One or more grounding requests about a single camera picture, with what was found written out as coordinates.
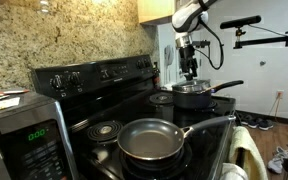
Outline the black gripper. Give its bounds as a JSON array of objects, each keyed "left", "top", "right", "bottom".
[{"left": 178, "top": 45, "right": 199, "bottom": 81}]

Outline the glass pot lid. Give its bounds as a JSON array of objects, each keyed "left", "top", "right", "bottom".
[{"left": 171, "top": 78, "right": 212, "bottom": 94}]

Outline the coil burner under pot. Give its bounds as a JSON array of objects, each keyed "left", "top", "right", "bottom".
[{"left": 173, "top": 99, "right": 218, "bottom": 113}]

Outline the black frying pan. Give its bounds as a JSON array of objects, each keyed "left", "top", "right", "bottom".
[{"left": 116, "top": 114, "right": 237, "bottom": 162}]

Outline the bare coil burner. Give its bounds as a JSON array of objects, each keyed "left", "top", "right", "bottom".
[
  {"left": 86, "top": 119, "right": 124, "bottom": 143},
  {"left": 148, "top": 92, "right": 175, "bottom": 106}
]

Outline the black electric stove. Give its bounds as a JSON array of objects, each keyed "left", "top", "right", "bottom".
[{"left": 30, "top": 54, "right": 237, "bottom": 180}]

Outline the dark sneaker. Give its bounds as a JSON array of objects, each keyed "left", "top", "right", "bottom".
[
  {"left": 247, "top": 118, "right": 262, "bottom": 129},
  {"left": 257, "top": 119, "right": 275, "bottom": 131},
  {"left": 238, "top": 113, "right": 252, "bottom": 126}
]

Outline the pale hanging dish towel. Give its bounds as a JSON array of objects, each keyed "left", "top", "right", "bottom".
[{"left": 228, "top": 125, "right": 268, "bottom": 180}]

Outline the white cloth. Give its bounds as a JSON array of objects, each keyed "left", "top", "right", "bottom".
[{"left": 220, "top": 162, "right": 249, "bottom": 180}]

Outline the white sneaker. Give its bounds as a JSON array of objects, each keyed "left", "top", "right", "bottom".
[{"left": 267, "top": 146, "right": 288, "bottom": 175}]

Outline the red tipped paper strip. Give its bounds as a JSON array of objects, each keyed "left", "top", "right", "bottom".
[{"left": 2, "top": 88, "right": 31, "bottom": 95}]

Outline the black steel microwave oven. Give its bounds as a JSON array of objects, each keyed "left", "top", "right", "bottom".
[{"left": 0, "top": 89, "right": 80, "bottom": 180}]

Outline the white paper card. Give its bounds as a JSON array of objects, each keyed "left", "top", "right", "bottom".
[{"left": 0, "top": 96, "right": 21, "bottom": 112}]

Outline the wooden spatula handle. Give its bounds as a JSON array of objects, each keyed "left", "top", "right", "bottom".
[{"left": 197, "top": 82, "right": 223, "bottom": 95}]

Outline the black pot with handle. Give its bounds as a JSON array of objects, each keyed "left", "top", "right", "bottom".
[{"left": 171, "top": 79, "right": 245, "bottom": 110}]

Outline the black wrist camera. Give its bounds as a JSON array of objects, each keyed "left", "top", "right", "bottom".
[{"left": 192, "top": 39, "right": 212, "bottom": 48}]

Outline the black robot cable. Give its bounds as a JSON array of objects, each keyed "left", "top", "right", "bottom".
[{"left": 197, "top": 18, "right": 226, "bottom": 71}]

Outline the black bar camera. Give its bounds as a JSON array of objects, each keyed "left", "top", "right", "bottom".
[{"left": 219, "top": 14, "right": 262, "bottom": 30}]

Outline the light wood wall cabinet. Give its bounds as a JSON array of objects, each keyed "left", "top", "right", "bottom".
[{"left": 137, "top": 0, "right": 177, "bottom": 26}]

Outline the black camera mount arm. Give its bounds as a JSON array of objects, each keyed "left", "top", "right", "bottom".
[{"left": 233, "top": 29, "right": 288, "bottom": 50}]

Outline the orange power cord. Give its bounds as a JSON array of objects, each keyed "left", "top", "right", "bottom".
[{"left": 268, "top": 96, "right": 282, "bottom": 116}]

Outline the white wall outlet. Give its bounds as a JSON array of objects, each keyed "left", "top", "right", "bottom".
[{"left": 275, "top": 89, "right": 285, "bottom": 100}]

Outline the thin black camera wire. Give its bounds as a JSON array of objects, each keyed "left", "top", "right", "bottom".
[{"left": 248, "top": 23, "right": 288, "bottom": 39}]

